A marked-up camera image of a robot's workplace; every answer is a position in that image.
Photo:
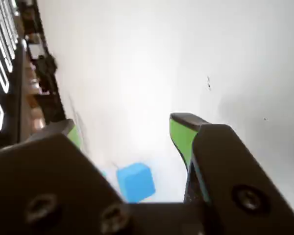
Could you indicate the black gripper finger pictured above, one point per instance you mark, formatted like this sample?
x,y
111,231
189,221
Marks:
x,y
39,186
235,176

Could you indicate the blue lego cube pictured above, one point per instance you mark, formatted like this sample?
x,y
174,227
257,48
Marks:
x,y
136,182

